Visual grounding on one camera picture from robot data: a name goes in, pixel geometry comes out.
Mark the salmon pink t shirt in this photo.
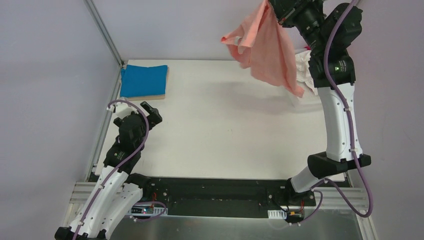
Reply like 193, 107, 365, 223
220, 0, 305, 98

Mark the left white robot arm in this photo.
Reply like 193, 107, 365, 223
54, 99, 163, 240

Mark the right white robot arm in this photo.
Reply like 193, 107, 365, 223
270, 0, 371, 194

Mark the folded blue t shirt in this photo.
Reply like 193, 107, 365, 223
119, 64, 169, 97

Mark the crumpled white t shirt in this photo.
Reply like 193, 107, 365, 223
295, 50, 318, 96

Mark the left electronics board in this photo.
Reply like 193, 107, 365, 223
130, 206, 154, 215

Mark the electronics board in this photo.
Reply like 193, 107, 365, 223
130, 206, 154, 215
285, 207, 305, 224

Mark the white plastic basket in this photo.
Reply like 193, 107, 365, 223
287, 89, 321, 108

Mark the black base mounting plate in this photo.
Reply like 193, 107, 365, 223
142, 177, 316, 218

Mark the right electronics board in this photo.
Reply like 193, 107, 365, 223
285, 207, 305, 224

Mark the aluminium frame rail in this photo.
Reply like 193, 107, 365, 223
84, 0, 124, 68

